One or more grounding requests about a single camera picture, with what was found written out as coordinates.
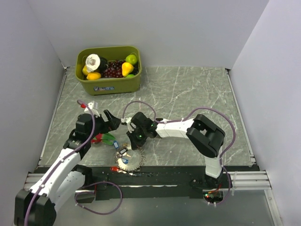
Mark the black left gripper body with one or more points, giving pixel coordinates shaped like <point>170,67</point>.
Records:
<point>100,126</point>

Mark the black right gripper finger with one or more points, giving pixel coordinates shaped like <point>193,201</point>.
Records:
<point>140,143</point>
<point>134,144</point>

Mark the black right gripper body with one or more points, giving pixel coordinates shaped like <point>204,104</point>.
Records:
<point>138,134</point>

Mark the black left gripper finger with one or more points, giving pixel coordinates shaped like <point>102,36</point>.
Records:
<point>114,122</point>
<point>109,116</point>

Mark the blue key tag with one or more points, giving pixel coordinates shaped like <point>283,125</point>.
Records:
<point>125,161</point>
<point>115,144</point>

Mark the red key tag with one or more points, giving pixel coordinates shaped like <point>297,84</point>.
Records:
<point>115,169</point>

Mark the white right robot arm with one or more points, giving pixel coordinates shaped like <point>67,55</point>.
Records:
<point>205,135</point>

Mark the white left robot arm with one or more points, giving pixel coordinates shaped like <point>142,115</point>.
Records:
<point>40,205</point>

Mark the red dragon fruit toy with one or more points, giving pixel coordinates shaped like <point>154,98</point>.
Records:
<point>106,138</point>

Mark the olive green plastic tub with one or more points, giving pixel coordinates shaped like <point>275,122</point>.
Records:
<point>102,86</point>

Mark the yellow lemon toy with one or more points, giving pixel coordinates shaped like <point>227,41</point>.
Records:
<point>92,76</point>

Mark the dark red grape bunch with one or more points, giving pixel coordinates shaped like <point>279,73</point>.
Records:
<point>114,69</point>

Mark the yellow pear toy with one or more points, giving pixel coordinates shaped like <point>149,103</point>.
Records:
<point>127,68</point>

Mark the white black cylinder toy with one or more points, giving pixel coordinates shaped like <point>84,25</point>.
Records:
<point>95,63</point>

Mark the green apple toy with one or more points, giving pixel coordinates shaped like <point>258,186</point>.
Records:
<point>132,59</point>

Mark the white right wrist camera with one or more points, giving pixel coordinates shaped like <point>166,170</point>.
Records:
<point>127,122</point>

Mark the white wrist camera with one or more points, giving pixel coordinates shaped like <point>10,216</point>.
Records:
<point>127,122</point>
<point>93,106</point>

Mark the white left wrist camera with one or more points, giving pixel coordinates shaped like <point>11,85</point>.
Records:
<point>93,106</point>

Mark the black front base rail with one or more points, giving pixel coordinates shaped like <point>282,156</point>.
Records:
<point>154,182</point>

